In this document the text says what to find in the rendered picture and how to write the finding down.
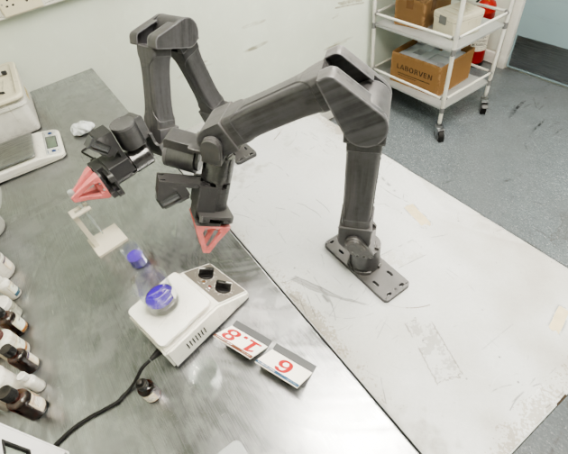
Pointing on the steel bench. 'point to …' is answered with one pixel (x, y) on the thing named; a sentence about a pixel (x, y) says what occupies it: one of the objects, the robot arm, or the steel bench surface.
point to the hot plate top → (157, 325)
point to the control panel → (214, 284)
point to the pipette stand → (103, 244)
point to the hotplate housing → (180, 349)
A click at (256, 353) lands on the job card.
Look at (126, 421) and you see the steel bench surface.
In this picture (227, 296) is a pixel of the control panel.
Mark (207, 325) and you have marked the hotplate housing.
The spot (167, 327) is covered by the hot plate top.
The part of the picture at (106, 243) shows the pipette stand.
